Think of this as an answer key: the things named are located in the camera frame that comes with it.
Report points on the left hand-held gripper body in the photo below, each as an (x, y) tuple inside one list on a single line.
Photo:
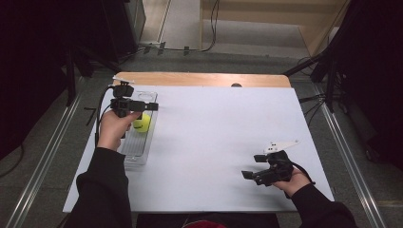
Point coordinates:
[(122, 103)]

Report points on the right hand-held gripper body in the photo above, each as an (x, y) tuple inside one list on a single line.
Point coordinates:
[(277, 171)]

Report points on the yellow tennis ball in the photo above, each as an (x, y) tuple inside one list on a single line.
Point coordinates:
[(144, 125)]

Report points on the clear plastic container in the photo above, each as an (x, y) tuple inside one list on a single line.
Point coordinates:
[(139, 145)]

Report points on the person's right hand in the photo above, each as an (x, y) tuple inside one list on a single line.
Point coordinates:
[(293, 185)]

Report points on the person's left hand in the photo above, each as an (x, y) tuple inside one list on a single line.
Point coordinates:
[(111, 129)]

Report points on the white board sheet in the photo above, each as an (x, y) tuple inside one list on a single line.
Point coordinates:
[(221, 158)]

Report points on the dark cloth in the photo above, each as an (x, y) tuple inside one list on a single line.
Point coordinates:
[(253, 221)]

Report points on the wooden table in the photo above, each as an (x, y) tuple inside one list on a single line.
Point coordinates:
[(190, 79)]

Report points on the black tripod stand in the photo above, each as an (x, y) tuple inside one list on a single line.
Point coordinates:
[(329, 82), (70, 79)]

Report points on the red cloth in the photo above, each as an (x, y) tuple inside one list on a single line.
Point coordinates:
[(206, 224)]

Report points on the black cabinet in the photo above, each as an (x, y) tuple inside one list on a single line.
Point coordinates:
[(126, 28)]

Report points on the dark curtain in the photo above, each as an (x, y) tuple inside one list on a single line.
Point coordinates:
[(374, 79), (28, 69)]

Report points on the light wooden shelf unit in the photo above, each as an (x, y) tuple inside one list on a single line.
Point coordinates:
[(316, 22)]

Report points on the metal floor rail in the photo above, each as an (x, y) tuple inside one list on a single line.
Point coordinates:
[(44, 161), (351, 164)]

